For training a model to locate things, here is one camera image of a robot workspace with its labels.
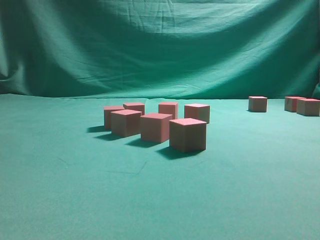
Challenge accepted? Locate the pink cube column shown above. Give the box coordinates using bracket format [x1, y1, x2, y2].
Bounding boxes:
[296, 98, 320, 117]
[123, 102, 145, 115]
[284, 96, 305, 113]
[248, 96, 268, 113]
[184, 103, 211, 124]
[169, 118, 207, 153]
[140, 113, 173, 143]
[103, 105, 125, 130]

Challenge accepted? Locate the pink cube from column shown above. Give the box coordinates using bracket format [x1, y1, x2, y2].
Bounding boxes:
[158, 102, 179, 120]

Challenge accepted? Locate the pink cube later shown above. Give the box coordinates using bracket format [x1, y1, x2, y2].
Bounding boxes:
[111, 109, 142, 137]

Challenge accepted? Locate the green cloth backdrop and cover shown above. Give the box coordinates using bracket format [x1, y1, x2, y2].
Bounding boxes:
[0, 0, 320, 240]

